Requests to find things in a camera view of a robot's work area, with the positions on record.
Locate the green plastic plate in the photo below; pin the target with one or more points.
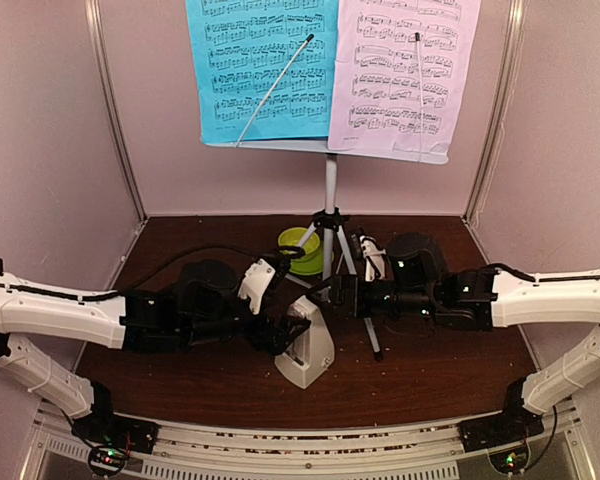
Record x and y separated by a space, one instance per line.
310 264

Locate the white music stand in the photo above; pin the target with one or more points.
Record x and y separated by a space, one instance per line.
329 218

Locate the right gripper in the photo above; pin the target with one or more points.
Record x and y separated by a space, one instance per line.
341 284

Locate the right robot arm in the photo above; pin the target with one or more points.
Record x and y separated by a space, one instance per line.
492 296

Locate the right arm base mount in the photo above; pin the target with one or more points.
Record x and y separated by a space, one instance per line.
505 439

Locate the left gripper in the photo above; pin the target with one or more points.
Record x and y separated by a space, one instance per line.
280 339

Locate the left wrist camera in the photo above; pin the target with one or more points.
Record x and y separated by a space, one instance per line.
263 277

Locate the grey metronome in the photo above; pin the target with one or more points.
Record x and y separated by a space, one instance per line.
312 353

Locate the blue sheet music page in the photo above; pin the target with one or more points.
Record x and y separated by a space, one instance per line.
264 68

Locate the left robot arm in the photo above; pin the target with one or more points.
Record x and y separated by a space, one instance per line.
208 303

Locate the green plastic bowl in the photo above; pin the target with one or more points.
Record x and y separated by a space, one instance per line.
299 240

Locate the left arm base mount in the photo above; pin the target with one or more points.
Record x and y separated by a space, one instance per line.
112 443

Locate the purple sheet music page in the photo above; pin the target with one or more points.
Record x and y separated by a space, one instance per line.
400 73

